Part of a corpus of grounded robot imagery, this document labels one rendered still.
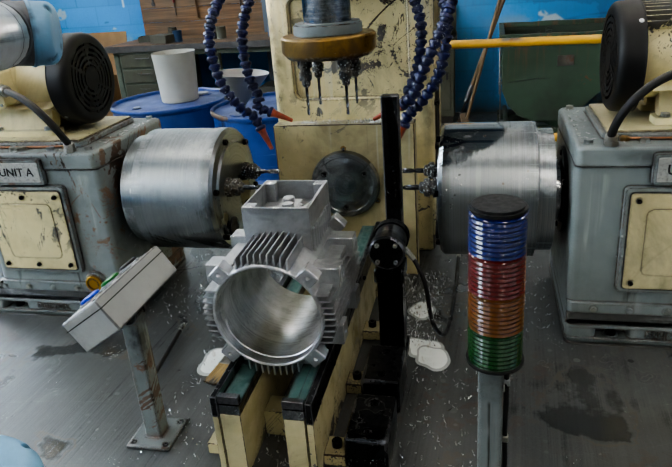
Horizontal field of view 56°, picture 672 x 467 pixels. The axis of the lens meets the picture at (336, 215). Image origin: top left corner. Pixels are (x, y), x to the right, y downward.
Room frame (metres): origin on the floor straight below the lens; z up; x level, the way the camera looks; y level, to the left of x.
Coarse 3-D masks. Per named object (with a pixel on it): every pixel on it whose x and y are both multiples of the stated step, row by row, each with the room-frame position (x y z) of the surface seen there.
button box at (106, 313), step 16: (144, 256) 0.84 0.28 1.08; (160, 256) 0.87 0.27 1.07; (128, 272) 0.79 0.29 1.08; (144, 272) 0.82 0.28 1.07; (160, 272) 0.84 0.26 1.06; (112, 288) 0.75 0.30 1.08; (128, 288) 0.77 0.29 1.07; (144, 288) 0.79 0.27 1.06; (96, 304) 0.71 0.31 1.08; (112, 304) 0.73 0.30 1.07; (128, 304) 0.75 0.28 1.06; (144, 304) 0.77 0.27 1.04; (80, 320) 0.72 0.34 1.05; (96, 320) 0.72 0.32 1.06; (112, 320) 0.71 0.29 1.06; (128, 320) 0.73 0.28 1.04; (80, 336) 0.72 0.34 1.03; (96, 336) 0.72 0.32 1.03
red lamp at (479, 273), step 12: (468, 252) 0.61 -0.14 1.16; (468, 264) 0.61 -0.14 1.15; (480, 264) 0.58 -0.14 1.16; (492, 264) 0.58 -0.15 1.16; (504, 264) 0.57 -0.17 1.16; (516, 264) 0.58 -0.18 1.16; (468, 276) 0.61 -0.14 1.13; (480, 276) 0.58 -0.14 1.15; (492, 276) 0.58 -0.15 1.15; (504, 276) 0.57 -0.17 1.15; (516, 276) 0.58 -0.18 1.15; (468, 288) 0.60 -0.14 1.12; (480, 288) 0.58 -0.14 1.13; (492, 288) 0.58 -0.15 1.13; (504, 288) 0.57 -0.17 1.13; (516, 288) 0.58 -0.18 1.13; (492, 300) 0.58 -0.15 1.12; (504, 300) 0.57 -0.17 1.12
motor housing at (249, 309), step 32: (256, 256) 0.77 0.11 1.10; (288, 256) 0.76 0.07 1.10; (320, 256) 0.83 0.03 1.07; (352, 256) 0.89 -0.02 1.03; (224, 288) 0.80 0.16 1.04; (256, 288) 0.91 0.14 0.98; (320, 288) 0.76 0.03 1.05; (352, 288) 0.87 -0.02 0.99; (224, 320) 0.79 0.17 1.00; (256, 320) 0.85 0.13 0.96; (288, 320) 0.87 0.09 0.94; (320, 320) 0.83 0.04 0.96; (256, 352) 0.78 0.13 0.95; (288, 352) 0.78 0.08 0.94
